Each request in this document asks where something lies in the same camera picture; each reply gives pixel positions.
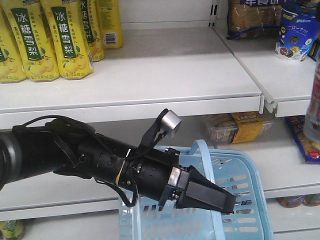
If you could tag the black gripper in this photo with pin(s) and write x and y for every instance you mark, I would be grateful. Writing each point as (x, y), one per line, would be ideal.
(159, 176)

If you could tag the light blue plastic basket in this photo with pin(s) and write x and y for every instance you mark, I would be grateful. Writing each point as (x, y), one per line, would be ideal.
(232, 170)

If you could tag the red coca-cola aluminium bottle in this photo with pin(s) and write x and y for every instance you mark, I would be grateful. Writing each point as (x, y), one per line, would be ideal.
(312, 117)

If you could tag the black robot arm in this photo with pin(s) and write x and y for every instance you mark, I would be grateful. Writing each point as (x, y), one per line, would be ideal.
(69, 147)

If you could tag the yellow banded biscuit box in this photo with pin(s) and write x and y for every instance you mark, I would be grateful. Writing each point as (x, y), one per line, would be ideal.
(237, 127)

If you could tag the blue snack bag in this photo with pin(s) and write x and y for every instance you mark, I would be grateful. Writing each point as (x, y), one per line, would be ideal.
(310, 150)

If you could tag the white shelf unit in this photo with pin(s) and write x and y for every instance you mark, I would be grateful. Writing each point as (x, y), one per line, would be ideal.
(177, 55)

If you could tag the brown cracker pack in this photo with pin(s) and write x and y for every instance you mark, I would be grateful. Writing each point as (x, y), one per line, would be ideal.
(249, 19)

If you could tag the blue oreo snack cup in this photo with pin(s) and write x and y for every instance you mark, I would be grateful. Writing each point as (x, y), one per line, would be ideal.
(297, 31)

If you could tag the yellow pear drink bottle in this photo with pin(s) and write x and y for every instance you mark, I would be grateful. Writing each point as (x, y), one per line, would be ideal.
(92, 29)
(11, 66)
(72, 51)
(33, 37)

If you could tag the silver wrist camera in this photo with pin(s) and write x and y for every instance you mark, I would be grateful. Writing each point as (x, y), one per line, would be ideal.
(170, 123)

